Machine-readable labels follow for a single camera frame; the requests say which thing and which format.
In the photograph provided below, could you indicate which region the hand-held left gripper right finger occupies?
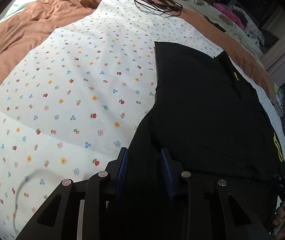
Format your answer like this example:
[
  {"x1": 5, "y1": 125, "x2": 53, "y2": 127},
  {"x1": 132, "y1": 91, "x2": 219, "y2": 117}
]
[{"x1": 161, "y1": 147, "x2": 273, "y2": 240}]

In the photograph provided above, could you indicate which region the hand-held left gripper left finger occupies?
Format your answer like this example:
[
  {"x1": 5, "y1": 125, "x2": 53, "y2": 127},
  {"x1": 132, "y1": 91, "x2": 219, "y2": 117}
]
[{"x1": 15, "y1": 147, "x2": 129, "y2": 240}]

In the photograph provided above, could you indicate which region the black garment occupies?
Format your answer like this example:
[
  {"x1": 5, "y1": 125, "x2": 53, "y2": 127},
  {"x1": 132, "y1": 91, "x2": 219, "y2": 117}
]
[{"x1": 106, "y1": 41, "x2": 285, "y2": 240}]

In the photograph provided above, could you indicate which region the pile of clothes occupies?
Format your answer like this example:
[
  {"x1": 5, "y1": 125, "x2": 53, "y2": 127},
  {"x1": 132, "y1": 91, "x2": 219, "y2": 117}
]
[{"x1": 189, "y1": 0, "x2": 264, "y2": 62}]

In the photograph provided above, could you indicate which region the person's right hand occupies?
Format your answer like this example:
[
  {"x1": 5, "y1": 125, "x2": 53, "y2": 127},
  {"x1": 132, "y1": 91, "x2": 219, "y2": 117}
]
[{"x1": 272, "y1": 199, "x2": 285, "y2": 233}]

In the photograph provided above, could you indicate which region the white floral bed sheet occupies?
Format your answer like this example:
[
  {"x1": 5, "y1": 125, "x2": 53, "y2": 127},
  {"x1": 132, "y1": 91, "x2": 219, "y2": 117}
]
[{"x1": 0, "y1": 0, "x2": 285, "y2": 240}]

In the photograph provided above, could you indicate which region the floral patterned cloth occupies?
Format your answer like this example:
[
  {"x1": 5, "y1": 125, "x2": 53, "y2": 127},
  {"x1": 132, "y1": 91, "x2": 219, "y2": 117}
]
[{"x1": 244, "y1": 17, "x2": 266, "y2": 46}]

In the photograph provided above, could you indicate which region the pink cloth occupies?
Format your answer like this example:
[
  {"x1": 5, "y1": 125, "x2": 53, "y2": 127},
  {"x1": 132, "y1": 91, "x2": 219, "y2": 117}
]
[{"x1": 214, "y1": 2, "x2": 246, "y2": 30}]

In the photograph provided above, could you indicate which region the orange-brown duvet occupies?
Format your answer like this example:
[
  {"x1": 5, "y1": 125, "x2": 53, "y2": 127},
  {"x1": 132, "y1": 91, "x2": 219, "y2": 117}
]
[{"x1": 0, "y1": 0, "x2": 276, "y2": 103}]

